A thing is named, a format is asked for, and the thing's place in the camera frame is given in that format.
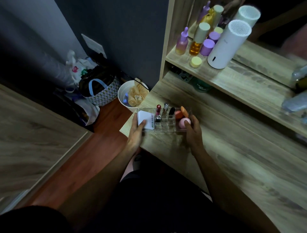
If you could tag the person's left forearm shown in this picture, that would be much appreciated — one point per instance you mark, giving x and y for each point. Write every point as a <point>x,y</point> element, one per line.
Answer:
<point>100,182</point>

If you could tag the crumpled beige paper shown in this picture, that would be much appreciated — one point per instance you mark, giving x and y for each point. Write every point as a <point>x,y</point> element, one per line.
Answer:
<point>137,94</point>

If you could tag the small purple lidded jar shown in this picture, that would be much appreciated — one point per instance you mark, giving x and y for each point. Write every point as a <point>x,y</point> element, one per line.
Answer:
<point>214,36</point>

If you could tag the orange makeup sponge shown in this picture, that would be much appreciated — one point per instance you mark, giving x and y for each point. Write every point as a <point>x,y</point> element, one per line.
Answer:
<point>181,112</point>

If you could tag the clear plastic bottle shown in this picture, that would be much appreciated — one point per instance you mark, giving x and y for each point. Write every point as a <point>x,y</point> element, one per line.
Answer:
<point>296,100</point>

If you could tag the person's right thumb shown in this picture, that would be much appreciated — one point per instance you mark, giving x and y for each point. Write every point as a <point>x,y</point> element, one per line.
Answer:
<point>187,130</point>

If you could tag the person's right hand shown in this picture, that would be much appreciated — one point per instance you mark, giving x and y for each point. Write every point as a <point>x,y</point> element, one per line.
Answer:
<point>194,136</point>

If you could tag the person's left thumb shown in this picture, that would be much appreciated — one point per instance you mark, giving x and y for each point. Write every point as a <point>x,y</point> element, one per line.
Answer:
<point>141,124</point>

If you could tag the white wall outlet plate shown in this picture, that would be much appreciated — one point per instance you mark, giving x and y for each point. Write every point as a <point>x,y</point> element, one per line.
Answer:
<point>94,45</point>

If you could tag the clear acrylic cosmetics organizer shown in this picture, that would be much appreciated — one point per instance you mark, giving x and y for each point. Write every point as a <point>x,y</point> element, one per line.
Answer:
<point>163,120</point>

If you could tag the green container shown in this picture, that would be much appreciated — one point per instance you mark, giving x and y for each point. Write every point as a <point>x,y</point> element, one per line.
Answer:
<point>201,86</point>

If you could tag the black lipstick tube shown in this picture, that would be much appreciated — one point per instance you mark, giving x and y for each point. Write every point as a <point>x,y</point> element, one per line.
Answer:
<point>171,111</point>

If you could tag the person's black shorts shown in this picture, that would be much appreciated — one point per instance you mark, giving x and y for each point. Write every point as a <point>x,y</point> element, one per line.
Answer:
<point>153,206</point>

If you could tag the silver lipstick tube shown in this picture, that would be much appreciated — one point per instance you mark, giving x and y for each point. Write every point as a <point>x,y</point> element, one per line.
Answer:
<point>165,109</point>

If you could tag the white waste bin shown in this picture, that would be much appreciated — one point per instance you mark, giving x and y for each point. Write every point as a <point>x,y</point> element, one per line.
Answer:
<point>126,96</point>

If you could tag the checkered tote bag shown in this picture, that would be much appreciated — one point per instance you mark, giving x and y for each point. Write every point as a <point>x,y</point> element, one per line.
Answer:
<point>102,92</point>

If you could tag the person's right forearm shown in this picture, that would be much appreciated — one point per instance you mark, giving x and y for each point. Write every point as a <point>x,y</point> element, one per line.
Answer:
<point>230,192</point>

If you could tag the white cylindrical humidifier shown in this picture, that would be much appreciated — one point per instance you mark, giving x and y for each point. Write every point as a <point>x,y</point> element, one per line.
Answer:
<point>227,45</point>

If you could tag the wooden bed frame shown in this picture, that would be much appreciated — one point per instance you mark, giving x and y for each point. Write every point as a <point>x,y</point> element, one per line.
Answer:
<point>31,144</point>

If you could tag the white square compact box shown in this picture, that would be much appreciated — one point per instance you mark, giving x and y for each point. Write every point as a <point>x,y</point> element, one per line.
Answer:
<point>145,118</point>

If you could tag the white plastic bag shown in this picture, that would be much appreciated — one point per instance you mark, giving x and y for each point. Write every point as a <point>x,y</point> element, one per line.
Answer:
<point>76,67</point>

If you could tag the small yellow jar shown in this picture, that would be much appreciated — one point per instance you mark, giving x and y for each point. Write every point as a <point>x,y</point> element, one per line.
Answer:
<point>196,62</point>

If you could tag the pink makeup sponge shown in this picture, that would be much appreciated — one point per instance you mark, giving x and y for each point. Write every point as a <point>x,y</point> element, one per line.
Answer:
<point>184,123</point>

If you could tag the purple dropper bottle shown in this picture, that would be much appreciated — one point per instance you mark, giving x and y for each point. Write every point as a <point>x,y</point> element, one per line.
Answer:
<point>182,42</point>

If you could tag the wooden vanity shelf unit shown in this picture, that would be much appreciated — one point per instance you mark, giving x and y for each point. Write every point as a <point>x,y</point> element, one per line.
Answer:
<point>239,79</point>

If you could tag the amber bottle with cream cap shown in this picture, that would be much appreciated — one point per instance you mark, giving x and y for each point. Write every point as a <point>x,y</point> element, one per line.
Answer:
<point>198,39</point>

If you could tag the red lipstick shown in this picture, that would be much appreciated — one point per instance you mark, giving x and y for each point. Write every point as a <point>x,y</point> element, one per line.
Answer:
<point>158,111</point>

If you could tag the person's left hand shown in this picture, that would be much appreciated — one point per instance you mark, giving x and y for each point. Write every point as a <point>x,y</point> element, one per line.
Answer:
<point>134,136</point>

